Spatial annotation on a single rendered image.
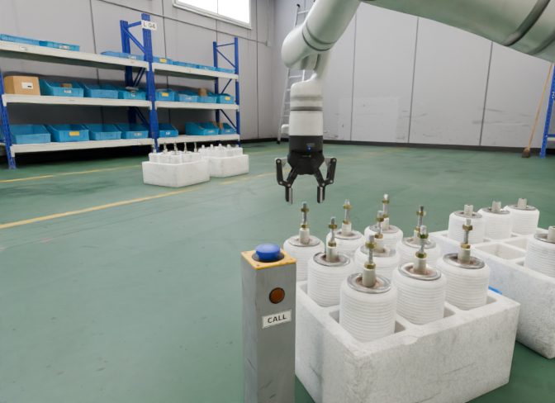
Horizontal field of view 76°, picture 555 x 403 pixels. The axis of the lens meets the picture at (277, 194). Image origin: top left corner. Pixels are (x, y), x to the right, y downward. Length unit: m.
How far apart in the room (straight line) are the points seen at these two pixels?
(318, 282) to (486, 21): 0.50
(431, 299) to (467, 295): 0.11
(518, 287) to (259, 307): 0.68
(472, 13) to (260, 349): 0.54
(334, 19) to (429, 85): 6.57
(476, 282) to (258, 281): 0.43
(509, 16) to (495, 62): 6.51
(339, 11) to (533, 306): 0.78
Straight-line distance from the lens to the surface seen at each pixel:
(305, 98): 0.75
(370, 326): 0.64
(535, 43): 0.54
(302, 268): 0.81
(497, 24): 0.52
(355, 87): 7.67
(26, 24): 5.79
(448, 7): 0.51
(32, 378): 0.98
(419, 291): 0.69
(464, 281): 0.78
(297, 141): 0.75
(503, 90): 6.97
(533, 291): 1.03
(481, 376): 0.86
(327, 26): 0.65
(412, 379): 0.71
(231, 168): 3.38
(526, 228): 1.36
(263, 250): 0.56
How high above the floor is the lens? 0.53
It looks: 12 degrees down
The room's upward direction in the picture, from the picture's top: straight up
